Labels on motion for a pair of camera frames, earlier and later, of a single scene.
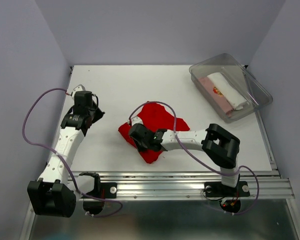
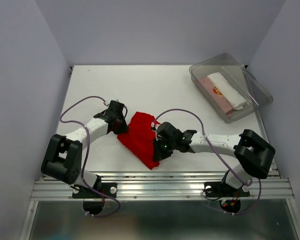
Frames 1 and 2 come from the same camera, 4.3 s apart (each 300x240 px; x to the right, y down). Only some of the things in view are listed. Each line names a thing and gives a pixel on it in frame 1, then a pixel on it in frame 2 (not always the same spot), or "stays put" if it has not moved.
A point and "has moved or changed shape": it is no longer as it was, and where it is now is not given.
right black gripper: (141, 149) -> (158, 154)
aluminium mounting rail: (188, 185) stays put
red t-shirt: (155, 116) has moved or changed shape
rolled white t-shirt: (234, 95) stays put
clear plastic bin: (229, 88) stays put
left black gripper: (99, 114) -> (123, 129)
